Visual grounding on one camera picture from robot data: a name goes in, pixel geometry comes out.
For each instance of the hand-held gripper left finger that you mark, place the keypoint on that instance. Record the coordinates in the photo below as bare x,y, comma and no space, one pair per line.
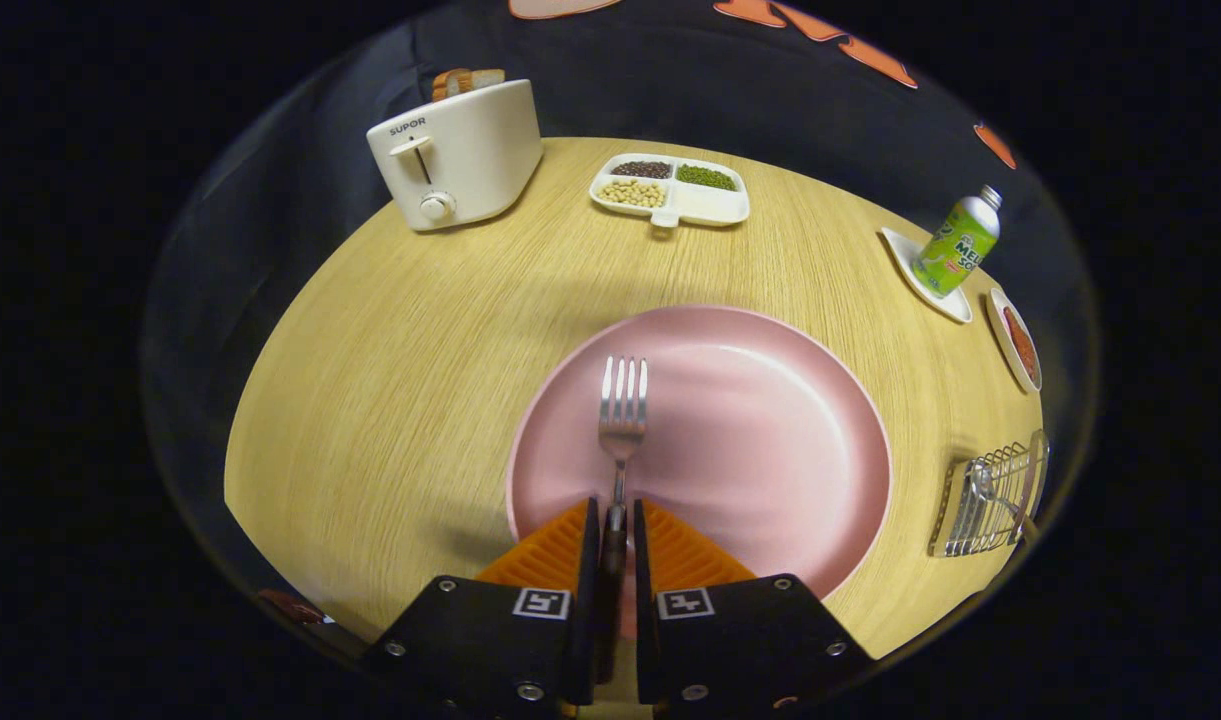
470,640

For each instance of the green soda bottle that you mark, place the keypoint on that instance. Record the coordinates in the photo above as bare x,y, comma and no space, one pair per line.
955,250

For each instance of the toast slices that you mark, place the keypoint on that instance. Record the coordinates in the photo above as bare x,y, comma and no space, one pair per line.
465,80

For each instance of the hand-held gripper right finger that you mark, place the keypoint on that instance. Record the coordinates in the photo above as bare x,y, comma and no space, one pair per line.
750,640

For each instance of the white oval plate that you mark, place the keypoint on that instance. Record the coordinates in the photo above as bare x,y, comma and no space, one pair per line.
1000,335

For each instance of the brown meat piece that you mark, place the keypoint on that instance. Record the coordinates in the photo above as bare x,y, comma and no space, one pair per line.
1020,345

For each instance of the metal spoon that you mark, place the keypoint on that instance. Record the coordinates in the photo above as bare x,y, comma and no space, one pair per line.
982,485

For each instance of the pile of yellow soybeans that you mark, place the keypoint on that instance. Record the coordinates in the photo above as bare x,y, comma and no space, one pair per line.
632,193

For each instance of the white square coaster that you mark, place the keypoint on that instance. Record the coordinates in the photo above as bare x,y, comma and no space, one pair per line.
905,255

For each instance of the reddish brown round object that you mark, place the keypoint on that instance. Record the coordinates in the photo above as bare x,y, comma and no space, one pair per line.
290,606

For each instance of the white toaster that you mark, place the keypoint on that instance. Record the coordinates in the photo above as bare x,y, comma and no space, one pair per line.
480,150

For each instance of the pink round plate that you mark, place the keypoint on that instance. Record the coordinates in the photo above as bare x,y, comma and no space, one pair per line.
750,440

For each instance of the pile of dark red beans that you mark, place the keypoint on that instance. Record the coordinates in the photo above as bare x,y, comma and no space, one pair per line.
642,169

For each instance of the white divided dish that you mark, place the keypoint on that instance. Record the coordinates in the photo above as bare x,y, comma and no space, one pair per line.
710,205

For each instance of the pile of green beans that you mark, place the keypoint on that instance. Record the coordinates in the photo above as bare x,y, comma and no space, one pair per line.
707,177

